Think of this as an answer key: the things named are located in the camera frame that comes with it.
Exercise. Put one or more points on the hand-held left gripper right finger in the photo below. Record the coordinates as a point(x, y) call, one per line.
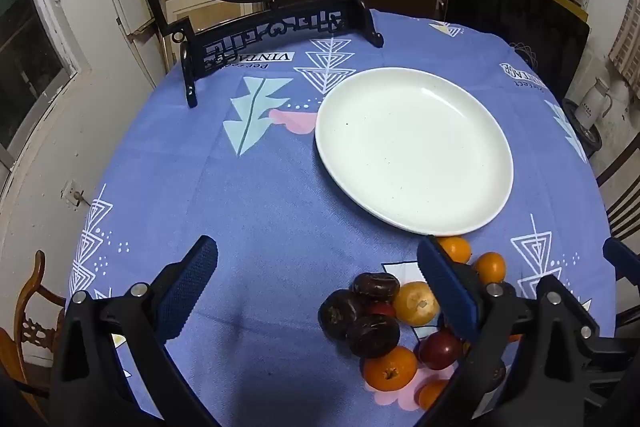
point(447, 287)

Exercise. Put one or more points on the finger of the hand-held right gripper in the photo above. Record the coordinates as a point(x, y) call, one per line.
point(622, 253)

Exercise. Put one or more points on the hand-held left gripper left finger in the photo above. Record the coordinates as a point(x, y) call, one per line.
point(192, 287)

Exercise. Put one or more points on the orange mandarin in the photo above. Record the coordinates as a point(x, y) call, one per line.
point(412, 302)
point(390, 369)
point(457, 251)
point(491, 268)

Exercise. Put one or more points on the small yellowish mandarin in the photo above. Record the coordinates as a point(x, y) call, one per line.
point(430, 397)

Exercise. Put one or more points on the white round plate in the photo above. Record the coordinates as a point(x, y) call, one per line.
point(415, 152)

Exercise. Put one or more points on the dark slatted wooden chair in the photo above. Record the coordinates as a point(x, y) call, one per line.
point(625, 207)

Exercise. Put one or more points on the blue patterned tablecloth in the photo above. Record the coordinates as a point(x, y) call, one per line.
point(250, 217)

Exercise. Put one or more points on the black round stool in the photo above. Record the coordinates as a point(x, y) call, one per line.
point(587, 137)

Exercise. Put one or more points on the white enamel kettle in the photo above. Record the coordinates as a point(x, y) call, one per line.
point(590, 102)

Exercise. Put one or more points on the carved wooden chair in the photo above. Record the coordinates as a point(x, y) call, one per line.
point(32, 332)

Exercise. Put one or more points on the brick pattern curtain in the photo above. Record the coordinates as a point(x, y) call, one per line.
point(627, 42)

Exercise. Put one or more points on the black flat panel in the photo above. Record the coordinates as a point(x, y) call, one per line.
point(515, 17)

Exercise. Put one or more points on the window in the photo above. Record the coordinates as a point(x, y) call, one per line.
point(25, 57)

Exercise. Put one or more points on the white wall socket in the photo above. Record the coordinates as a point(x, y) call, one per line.
point(72, 194)

